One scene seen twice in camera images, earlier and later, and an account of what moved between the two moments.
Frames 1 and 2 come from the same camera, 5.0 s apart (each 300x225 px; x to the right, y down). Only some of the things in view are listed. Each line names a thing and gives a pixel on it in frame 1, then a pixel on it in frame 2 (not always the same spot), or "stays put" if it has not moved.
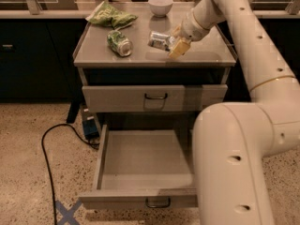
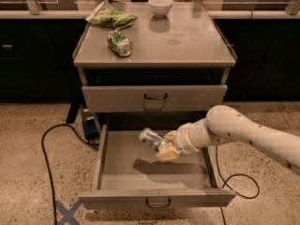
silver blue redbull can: (161, 41) → (152, 138)
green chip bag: (105, 15) stays put
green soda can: (119, 44) stays put
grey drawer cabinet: (130, 83) stays put
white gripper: (190, 28) → (182, 138)
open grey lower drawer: (143, 166) stays put
